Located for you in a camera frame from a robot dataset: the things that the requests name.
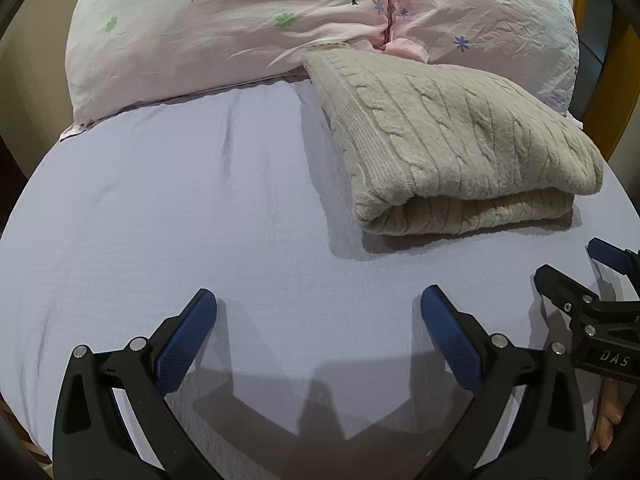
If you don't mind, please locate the beige cable-knit sweater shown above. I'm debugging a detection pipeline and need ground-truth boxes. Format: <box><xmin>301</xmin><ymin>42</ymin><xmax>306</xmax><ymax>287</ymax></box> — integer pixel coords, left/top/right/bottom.
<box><xmin>302</xmin><ymin>46</ymin><xmax>605</xmax><ymax>237</ymax></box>

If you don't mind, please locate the lavender bed sheet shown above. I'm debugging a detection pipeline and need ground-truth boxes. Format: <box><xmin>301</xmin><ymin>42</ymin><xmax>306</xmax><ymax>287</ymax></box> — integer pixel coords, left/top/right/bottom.
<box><xmin>0</xmin><ymin>76</ymin><xmax>640</xmax><ymax>480</ymax></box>

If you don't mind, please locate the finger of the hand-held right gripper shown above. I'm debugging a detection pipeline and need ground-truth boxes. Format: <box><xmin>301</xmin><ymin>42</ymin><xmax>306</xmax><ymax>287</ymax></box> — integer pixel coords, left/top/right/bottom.
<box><xmin>533</xmin><ymin>264</ymin><xmax>640</xmax><ymax>335</ymax></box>
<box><xmin>587</xmin><ymin>237</ymin><xmax>640</xmax><ymax>277</ymax></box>

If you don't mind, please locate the yellow wooden frame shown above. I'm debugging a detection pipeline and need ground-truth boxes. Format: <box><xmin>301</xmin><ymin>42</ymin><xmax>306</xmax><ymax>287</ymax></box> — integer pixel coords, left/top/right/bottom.
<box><xmin>570</xmin><ymin>0</ymin><xmax>640</xmax><ymax>162</ymax></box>

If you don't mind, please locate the pink floral pillow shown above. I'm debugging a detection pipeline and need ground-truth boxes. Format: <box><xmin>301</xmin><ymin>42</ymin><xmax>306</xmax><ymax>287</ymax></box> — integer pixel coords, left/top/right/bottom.
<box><xmin>60</xmin><ymin>0</ymin><xmax>584</xmax><ymax>142</ymax></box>

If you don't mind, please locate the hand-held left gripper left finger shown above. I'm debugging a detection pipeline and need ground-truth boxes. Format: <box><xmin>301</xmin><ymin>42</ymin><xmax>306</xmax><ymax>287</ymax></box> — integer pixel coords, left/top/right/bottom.
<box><xmin>52</xmin><ymin>288</ymin><xmax>224</xmax><ymax>480</ymax></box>

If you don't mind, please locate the person's right hand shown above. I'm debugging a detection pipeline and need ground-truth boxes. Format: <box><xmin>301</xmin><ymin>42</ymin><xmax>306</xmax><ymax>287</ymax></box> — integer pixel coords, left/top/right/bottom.
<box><xmin>589</xmin><ymin>379</ymin><xmax>627</xmax><ymax>457</ymax></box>

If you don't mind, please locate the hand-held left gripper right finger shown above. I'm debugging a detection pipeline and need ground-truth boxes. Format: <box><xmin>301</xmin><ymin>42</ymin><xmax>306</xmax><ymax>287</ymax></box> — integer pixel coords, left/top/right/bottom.
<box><xmin>414</xmin><ymin>284</ymin><xmax>592</xmax><ymax>480</ymax></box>

